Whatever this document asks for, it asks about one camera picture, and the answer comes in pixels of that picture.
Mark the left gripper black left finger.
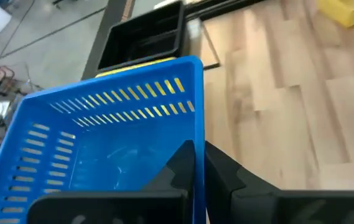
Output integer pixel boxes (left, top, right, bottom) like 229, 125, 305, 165
28, 139, 195, 224

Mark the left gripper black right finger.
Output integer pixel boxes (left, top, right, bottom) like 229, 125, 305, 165
205, 140, 354, 224

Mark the blue plastic basket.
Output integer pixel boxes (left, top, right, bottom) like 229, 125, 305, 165
0, 55, 207, 224

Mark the yellow plastic basket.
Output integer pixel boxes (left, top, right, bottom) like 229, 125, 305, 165
316, 0, 354, 28
95, 57, 177, 78

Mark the black plastic basket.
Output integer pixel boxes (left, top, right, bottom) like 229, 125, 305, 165
97, 0, 186, 72

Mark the small white box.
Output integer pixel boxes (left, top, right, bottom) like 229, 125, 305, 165
0, 100, 11, 123

